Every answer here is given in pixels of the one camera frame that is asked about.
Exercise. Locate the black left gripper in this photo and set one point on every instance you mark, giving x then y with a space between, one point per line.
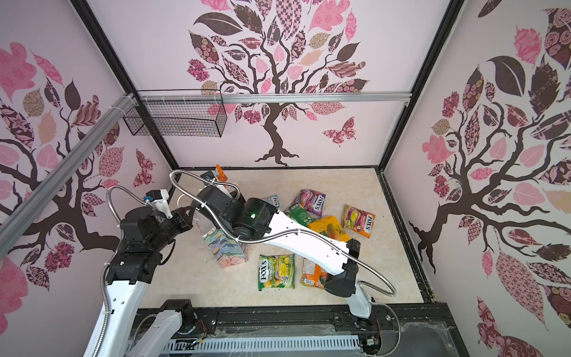
186 222

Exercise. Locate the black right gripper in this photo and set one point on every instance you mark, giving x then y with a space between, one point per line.
237 198

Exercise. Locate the floral white paper bag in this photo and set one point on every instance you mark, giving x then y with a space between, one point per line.
226 251

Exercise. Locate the yellow green Fox's candy bag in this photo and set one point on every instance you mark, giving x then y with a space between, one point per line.
276 272

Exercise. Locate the orange white snack packet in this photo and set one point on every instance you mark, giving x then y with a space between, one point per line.
313 275

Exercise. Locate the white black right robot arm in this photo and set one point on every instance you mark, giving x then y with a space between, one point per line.
255 221

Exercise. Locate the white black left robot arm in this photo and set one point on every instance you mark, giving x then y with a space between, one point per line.
126 279

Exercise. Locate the teal Fox's candy bag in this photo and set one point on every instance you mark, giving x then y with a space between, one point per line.
273 200

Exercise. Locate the purple Fox's candy bag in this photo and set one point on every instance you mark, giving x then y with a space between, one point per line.
312 201

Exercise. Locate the yellow snack bag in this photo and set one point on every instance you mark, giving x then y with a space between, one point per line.
329 227

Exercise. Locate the orange Fox's candy bag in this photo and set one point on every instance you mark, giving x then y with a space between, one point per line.
358 220

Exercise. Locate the green snack packet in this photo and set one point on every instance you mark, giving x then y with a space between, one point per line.
301 216

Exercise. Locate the black wire basket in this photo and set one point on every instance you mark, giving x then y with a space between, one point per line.
197 115

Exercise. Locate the aluminium rail back wall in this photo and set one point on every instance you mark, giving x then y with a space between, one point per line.
285 98

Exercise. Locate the aluminium rail wall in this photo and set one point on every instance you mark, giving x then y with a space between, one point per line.
285 98
19 221

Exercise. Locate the aluminium rail left wall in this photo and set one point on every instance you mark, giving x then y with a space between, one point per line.
19 221

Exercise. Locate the white slotted cable duct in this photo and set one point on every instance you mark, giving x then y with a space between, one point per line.
239 346

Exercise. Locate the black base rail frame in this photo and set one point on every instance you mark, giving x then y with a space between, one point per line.
401 329

